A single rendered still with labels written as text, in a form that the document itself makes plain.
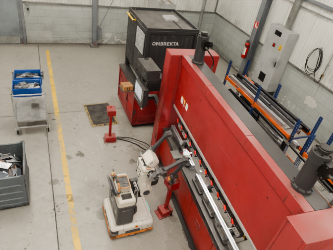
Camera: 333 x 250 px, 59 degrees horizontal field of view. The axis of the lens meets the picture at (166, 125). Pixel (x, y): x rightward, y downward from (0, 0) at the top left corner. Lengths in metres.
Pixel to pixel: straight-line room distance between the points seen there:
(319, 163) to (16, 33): 9.39
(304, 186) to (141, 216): 2.67
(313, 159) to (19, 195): 4.06
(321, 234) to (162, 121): 3.45
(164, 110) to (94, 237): 2.33
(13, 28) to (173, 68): 6.64
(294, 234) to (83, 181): 3.86
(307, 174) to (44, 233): 3.71
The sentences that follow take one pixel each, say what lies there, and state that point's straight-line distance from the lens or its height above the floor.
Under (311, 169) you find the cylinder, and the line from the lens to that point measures 2.74.
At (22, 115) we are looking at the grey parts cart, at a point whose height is 0.33.
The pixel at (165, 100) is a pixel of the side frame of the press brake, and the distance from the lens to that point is 5.10.
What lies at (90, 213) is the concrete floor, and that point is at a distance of 5.11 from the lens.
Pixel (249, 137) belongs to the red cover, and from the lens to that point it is 3.25.
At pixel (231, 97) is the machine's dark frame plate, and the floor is 2.30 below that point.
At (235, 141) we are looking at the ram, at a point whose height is 2.10.
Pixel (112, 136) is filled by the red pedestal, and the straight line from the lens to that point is 6.29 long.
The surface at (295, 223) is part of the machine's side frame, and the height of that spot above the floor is 2.30.
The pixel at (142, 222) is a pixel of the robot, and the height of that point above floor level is 0.27.
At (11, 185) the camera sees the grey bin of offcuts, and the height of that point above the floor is 0.54.
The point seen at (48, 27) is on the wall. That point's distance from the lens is 10.49.
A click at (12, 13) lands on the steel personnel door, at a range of 10.34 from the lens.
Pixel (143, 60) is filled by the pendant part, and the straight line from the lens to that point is 5.24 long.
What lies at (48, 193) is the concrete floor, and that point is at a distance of 5.43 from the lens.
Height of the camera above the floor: 4.09
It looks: 36 degrees down
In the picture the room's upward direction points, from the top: 11 degrees clockwise
